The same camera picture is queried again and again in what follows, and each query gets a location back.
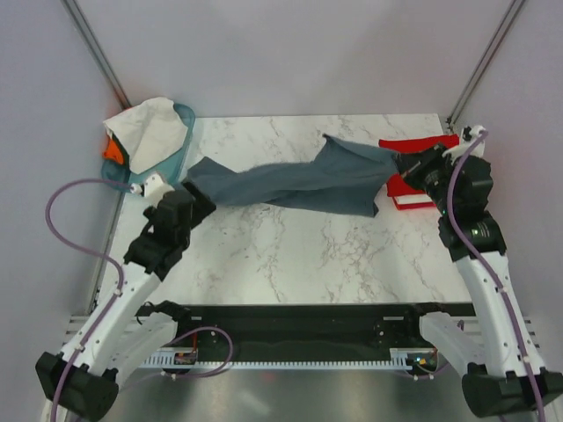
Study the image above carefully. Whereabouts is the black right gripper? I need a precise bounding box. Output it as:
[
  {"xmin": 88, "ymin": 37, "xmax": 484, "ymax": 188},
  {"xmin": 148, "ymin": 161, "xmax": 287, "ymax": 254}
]
[{"xmin": 391, "ymin": 142, "xmax": 457, "ymax": 215}]

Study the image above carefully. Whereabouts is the grey-blue t-shirt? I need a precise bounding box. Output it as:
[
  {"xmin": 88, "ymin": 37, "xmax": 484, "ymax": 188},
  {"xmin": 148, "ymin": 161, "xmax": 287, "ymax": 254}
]
[{"xmin": 186, "ymin": 135, "xmax": 397, "ymax": 217}]

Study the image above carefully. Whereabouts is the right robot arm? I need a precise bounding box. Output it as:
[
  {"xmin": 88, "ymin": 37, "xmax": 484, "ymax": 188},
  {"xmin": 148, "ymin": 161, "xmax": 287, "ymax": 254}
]
[{"xmin": 394, "ymin": 144, "xmax": 562, "ymax": 420}]

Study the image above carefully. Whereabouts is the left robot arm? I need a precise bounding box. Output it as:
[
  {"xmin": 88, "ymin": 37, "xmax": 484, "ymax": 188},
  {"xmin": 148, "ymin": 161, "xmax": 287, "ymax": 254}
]
[{"xmin": 35, "ymin": 174, "xmax": 216, "ymax": 421}]

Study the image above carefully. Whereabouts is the folded red t-shirt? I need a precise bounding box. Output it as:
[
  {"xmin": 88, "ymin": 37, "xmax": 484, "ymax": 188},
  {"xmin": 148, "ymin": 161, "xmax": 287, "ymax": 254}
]
[
  {"xmin": 378, "ymin": 135, "xmax": 459, "ymax": 198},
  {"xmin": 391, "ymin": 197, "xmax": 435, "ymax": 211}
]

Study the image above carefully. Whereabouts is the folded white t-shirt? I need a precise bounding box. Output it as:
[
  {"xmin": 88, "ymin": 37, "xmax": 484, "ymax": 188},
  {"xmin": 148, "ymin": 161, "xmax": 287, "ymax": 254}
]
[{"xmin": 393, "ymin": 193, "xmax": 433, "ymax": 207}]

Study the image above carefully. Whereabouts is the folded red t-shirt bottom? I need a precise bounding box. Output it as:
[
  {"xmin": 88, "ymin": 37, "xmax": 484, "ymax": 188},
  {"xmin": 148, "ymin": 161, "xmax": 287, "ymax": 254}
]
[{"xmin": 391, "ymin": 197, "xmax": 435, "ymax": 211}]

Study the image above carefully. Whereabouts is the teal plastic bin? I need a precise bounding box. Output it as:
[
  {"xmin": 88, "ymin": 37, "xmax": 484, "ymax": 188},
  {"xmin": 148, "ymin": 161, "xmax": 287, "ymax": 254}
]
[{"xmin": 101, "ymin": 103, "xmax": 195, "ymax": 184}]

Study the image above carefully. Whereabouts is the crumpled white t-shirt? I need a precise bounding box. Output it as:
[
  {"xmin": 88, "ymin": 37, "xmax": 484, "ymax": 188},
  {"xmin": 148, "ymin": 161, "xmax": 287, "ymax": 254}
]
[{"xmin": 103, "ymin": 97, "xmax": 189, "ymax": 174}]

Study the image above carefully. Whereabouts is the dark green t-shirt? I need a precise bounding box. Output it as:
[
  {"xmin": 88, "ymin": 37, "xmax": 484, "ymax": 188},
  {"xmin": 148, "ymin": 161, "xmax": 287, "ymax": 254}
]
[{"xmin": 113, "ymin": 135, "xmax": 130, "ymax": 168}]

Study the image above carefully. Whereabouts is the orange t-shirt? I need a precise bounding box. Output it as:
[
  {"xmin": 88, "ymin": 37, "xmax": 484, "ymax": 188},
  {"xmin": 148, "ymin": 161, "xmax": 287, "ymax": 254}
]
[{"xmin": 102, "ymin": 138, "xmax": 120, "ymax": 164}]

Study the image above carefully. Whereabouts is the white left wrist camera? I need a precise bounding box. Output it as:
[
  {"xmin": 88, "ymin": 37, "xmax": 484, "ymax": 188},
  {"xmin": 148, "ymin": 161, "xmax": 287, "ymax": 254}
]
[{"xmin": 129, "ymin": 172, "xmax": 174, "ymax": 203}]

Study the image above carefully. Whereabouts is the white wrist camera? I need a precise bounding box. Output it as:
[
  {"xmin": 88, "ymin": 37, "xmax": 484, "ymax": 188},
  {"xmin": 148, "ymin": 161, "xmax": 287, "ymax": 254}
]
[
  {"xmin": 129, "ymin": 172, "xmax": 174, "ymax": 203},
  {"xmin": 442, "ymin": 125, "xmax": 488, "ymax": 162}
]

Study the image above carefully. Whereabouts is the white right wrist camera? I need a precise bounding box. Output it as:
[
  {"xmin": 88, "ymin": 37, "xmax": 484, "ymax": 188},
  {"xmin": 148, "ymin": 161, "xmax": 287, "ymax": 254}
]
[{"xmin": 442, "ymin": 125, "xmax": 488, "ymax": 162}]

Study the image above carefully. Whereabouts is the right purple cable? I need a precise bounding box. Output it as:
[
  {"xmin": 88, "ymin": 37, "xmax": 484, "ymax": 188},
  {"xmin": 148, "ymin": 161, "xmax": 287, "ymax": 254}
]
[{"xmin": 443, "ymin": 129, "xmax": 549, "ymax": 422}]

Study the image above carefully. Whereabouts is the purple cable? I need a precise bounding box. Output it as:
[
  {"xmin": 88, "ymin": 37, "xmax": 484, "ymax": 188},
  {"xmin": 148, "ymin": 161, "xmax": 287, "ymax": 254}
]
[
  {"xmin": 46, "ymin": 176, "xmax": 233, "ymax": 422},
  {"xmin": 443, "ymin": 129, "xmax": 549, "ymax": 422}
]

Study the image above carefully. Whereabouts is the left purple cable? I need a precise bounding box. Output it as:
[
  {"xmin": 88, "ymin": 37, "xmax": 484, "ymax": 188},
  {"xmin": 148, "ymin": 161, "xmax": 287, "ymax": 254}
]
[{"xmin": 46, "ymin": 176, "xmax": 233, "ymax": 422}]

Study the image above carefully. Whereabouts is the white slotted cable duct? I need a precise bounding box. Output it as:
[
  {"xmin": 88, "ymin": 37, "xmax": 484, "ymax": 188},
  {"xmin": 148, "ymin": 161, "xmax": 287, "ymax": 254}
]
[{"xmin": 140, "ymin": 348, "xmax": 435, "ymax": 371}]

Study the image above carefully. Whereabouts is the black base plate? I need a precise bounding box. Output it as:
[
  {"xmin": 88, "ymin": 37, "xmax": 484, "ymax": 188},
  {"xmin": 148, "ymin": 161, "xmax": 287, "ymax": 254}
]
[{"xmin": 135, "ymin": 302, "xmax": 476, "ymax": 364}]

